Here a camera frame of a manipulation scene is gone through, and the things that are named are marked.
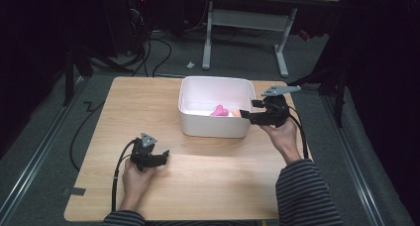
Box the white plastic bin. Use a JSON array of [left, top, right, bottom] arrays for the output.
[[177, 75, 258, 139]]

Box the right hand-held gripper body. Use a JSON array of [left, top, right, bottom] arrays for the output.
[[259, 84, 302, 128]]

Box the black floor cable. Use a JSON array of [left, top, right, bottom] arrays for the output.
[[68, 100, 107, 172]]

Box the person's left hand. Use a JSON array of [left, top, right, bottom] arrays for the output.
[[121, 159, 157, 204]]

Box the black metal stand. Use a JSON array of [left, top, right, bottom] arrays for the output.
[[61, 46, 135, 107], [290, 27, 351, 128]]

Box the bundle of black cables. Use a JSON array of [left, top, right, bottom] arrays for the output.
[[127, 0, 174, 78]]

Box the small pink object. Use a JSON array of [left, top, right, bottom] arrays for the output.
[[209, 104, 230, 118]]

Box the hand-held gripper cable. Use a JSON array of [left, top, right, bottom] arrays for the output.
[[111, 139, 137, 213], [288, 106, 310, 161]]

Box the desk with white legs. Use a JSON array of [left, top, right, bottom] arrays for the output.
[[201, 0, 342, 79]]

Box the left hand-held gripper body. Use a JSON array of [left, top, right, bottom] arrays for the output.
[[130, 132, 158, 172]]

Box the grey tape strip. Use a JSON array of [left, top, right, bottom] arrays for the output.
[[61, 186, 87, 197]]

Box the right hand-held gripper cable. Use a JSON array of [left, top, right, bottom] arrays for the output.
[[288, 106, 310, 161]]

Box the left hand-held gripper cable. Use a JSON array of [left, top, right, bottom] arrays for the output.
[[111, 139, 137, 213]]

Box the metal floor rail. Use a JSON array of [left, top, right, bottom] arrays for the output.
[[320, 95, 385, 226], [0, 76, 85, 220]]

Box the person's right hand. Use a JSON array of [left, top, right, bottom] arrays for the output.
[[260, 117, 303, 166]]

